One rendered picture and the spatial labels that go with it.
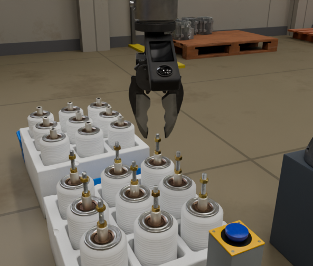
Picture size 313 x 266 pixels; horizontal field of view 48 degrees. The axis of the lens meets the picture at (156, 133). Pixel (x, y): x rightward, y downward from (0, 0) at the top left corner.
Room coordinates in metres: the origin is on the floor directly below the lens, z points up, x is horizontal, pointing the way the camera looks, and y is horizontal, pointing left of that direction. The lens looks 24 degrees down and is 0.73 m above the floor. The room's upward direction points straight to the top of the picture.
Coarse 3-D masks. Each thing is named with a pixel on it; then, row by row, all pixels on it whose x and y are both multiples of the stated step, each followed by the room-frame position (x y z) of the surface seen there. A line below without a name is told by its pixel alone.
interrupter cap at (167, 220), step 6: (144, 216) 0.63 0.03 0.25; (162, 216) 0.63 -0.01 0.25; (168, 216) 0.63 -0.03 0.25; (138, 222) 0.61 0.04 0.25; (144, 222) 0.61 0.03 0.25; (150, 222) 0.61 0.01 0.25; (162, 222) 0.61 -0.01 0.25; (168, 222) 0.61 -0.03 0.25; (144, 228) 0.59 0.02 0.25; (150, 228) 0.59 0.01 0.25; (156, 228) 0.59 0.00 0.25; (162, 228) 0.59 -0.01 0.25; (168, 228) 0.59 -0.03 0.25
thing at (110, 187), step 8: (104, 176) 0.81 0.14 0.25; (128, 176) 0.81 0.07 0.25; (104, 184) 0.80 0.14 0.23; (112, 184) 0.78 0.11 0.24; (120, 184) 0.78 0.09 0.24; (128, 184) 0.79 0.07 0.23; (104, 192) 0.80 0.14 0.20; (112, 192) 0.79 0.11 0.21; (104, 200) 0.80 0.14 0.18; (112, 200) 0.78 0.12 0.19
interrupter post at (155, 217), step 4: (152, 212) 0.61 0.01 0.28; (156, 212) 0.61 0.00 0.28; (160, 212) 0.61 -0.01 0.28; (152, 216) 0.61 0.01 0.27; (156, 216) 0.61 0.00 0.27; (160, 216) 0.61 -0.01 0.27; (152, 220) 0.61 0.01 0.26; (156, 220) 0.61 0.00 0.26; (160, 220) 0.61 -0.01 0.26; (156, 224) 0.61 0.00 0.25
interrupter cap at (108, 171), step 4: (124, 164) 0.86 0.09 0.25; (108, 168) 0.84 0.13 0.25; (112, 168) 0.84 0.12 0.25; (124, 168) 0.84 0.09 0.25; (128, 168) 0.84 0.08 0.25; (104, 172) 0.82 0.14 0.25; (108, 172) 0.82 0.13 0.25; (112, 172) 0.83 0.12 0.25; (124, 172) 0.83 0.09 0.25; (128, 172) 0.82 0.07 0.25; (108, 176) 0.80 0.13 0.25; (112, 176) 0.80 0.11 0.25; (116, 176) 0.80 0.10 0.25; (120, 176) 0.80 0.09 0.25; (124, 176) 0.80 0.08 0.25
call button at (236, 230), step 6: (228, 228) 0.50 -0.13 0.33; (234, 228) 0.50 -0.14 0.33; (240, 228) 0.50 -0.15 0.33; (246, 228) 0.50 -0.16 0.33; (228, 234) 0.48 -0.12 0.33; (234, 234) 0.48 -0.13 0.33; (240, 234) 0.48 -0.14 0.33; (246, 234) 0.48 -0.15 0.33; (234, 240) 0.48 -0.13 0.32; (240, 240) 0.47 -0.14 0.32
